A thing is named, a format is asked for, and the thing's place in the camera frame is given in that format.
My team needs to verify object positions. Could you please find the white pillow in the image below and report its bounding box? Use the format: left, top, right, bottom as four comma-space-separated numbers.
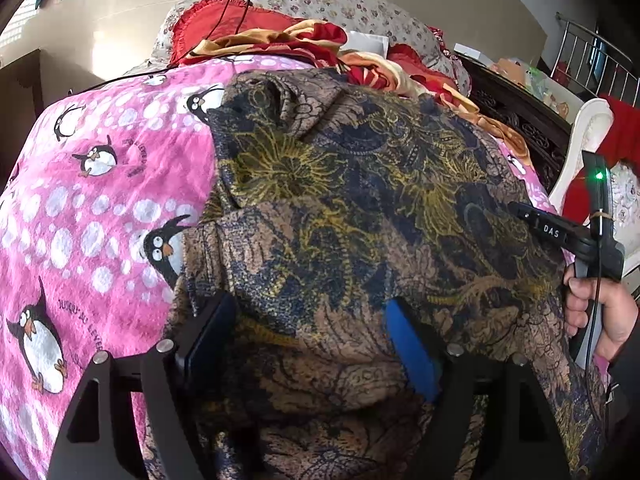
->
344, 30, 391, 57

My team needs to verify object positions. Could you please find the pink penguin print blanket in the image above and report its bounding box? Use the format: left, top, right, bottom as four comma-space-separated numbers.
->
0, 52, 611, 480

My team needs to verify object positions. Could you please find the person's right forearm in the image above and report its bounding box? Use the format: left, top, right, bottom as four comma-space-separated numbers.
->
602, 332, 640, 466

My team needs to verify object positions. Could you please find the dark wooden cabinet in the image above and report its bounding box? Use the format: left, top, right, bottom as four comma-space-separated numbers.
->
0, 47, 47, 196

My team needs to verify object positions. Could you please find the red cloth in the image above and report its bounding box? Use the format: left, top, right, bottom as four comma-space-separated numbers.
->
562, 92, 640, 226

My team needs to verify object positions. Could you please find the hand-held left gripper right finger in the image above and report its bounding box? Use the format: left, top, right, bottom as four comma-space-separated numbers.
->
385, 297, 571, 480

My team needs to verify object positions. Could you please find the person's right hand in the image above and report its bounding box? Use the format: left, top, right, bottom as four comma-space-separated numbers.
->
564, 264, 640, 362

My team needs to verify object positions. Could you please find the dark carved wooden headboard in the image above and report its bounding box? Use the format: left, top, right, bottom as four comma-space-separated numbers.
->
452, 52, 573, 193

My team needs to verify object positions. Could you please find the red and gold blanket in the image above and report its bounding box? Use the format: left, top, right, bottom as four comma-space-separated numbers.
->
182, 19, 533, 166

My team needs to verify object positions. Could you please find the brown navy floral patterned garment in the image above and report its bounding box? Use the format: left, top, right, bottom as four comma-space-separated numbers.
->
142, 67, 608, 480

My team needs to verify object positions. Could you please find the metal railing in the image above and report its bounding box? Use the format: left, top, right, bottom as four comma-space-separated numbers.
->
555, 12, 640, 101

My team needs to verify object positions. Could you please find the white chair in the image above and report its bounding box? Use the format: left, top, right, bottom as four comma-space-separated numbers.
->
547, 97, 640, 241

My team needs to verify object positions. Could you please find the black cable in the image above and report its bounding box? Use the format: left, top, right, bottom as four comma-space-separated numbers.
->
67, 0, 256, 96

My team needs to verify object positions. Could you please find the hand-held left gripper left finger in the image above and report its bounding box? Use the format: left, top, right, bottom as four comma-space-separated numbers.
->
47, 290, 261, 480

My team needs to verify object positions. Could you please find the floral print pillow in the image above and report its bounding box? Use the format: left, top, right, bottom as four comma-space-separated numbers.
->
152, 0, 471, 96

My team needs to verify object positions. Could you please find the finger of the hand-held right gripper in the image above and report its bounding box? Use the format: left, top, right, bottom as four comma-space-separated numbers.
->
509, 201, 601, 261

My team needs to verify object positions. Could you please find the white paper box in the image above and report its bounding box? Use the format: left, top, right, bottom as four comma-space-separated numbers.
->
452, 44, 496, 62

